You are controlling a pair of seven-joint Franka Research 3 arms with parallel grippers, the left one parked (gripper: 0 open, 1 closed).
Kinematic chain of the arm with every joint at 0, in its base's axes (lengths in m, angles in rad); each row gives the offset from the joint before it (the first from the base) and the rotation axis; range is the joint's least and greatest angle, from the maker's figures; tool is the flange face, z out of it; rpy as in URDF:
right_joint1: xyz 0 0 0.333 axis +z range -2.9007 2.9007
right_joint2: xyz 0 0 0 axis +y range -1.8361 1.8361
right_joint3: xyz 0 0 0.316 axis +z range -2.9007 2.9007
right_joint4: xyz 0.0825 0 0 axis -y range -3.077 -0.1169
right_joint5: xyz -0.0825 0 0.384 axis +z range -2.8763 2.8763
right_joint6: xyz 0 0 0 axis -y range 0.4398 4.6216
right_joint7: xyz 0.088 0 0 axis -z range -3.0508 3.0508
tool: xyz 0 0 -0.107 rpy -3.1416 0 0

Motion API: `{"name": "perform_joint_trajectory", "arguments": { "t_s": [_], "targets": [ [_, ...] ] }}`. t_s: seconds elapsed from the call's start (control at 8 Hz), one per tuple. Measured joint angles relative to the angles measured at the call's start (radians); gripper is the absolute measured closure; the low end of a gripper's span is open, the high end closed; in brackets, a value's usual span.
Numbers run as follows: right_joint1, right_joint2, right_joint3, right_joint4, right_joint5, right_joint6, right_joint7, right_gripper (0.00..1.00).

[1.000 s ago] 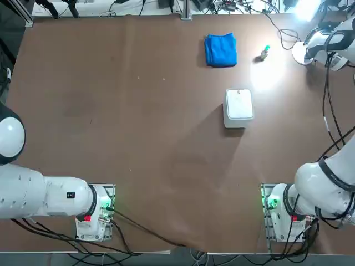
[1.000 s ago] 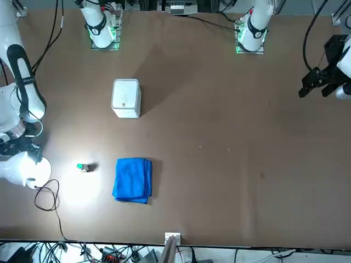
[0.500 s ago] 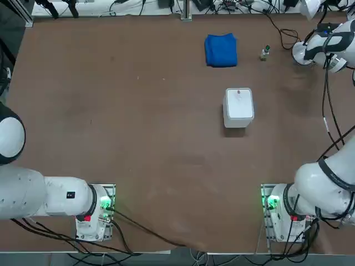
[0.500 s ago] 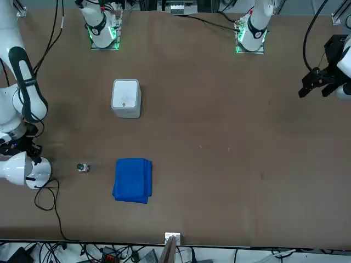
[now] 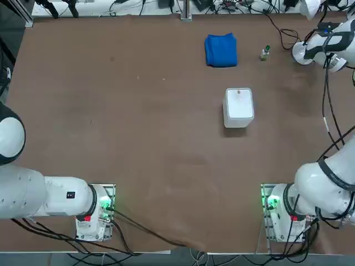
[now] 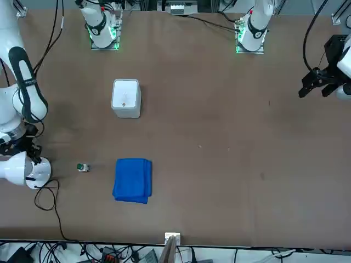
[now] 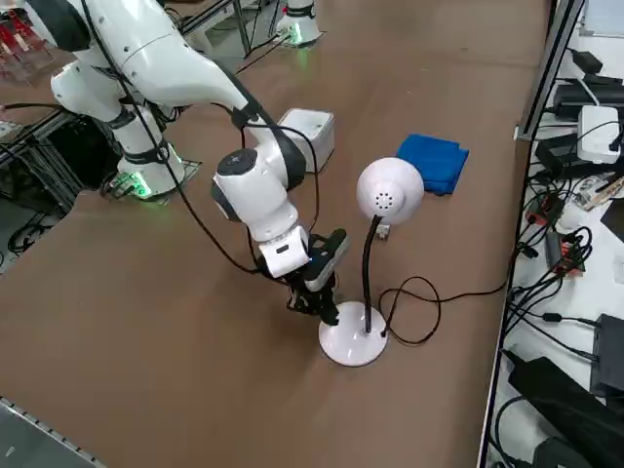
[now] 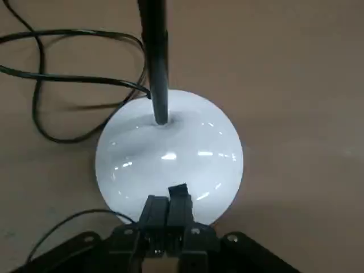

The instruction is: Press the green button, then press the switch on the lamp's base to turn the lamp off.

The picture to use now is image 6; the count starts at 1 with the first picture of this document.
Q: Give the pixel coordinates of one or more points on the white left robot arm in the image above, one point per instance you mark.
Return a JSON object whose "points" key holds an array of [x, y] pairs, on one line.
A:
{"points": [[256, 30]]}

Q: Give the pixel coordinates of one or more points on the green push button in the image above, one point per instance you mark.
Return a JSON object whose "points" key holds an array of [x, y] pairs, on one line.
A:
{"points": [[83, 167]]}

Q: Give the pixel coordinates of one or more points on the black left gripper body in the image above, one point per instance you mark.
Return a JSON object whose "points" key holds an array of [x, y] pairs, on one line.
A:
{"points": [[336, 49]]}

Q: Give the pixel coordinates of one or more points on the aluminium profile post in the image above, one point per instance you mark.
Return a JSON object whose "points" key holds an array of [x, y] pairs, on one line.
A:
{"points": [[172, 249]]}

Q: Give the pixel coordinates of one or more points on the blue folded cloth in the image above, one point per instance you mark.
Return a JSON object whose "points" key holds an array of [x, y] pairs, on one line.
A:
{"points": [[131, 180]]}

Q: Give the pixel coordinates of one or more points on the grey metal box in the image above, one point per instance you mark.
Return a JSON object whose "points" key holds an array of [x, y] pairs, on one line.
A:
{"points": [[150, 257]]}

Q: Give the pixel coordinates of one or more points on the red black connector board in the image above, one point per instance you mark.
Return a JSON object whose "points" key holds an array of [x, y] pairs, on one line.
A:
{"points": [[111, 254]]}

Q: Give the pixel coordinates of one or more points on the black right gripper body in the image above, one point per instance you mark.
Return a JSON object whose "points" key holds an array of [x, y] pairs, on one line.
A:
{"points": [[13, 146]]}

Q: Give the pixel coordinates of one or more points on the black power adapter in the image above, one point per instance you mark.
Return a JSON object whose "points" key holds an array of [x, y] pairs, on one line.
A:
{"points": [[19, 256]]}

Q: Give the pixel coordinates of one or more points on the aluminium corner bracket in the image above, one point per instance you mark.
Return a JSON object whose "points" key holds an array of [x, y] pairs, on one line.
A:
{"points": [[22, 12], [336, 18]]}

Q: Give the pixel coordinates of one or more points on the white power strip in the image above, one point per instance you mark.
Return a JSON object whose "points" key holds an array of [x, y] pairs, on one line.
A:
{"points": [[176, 8]]}

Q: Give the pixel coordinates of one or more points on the white rectangular box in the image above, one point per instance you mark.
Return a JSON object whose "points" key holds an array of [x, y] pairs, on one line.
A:
{"points": [[124, 93]]}

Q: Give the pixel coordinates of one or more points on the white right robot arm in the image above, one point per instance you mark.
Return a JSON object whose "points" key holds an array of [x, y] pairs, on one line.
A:
{"points": [[11, 27]]}

